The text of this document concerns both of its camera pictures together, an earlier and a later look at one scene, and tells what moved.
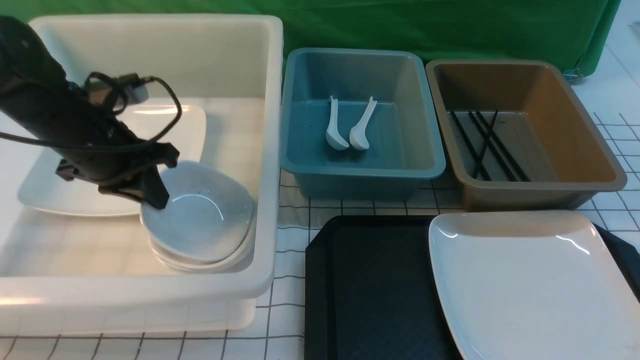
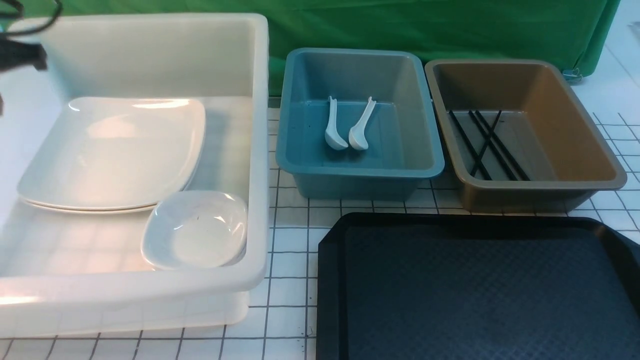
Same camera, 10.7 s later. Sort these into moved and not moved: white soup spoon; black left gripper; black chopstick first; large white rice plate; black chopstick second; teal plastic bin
Moved: black left gripper; large white rice plate
Not moved: teal plastic bin; black chopstick second; white soup spoon; black chopstick first
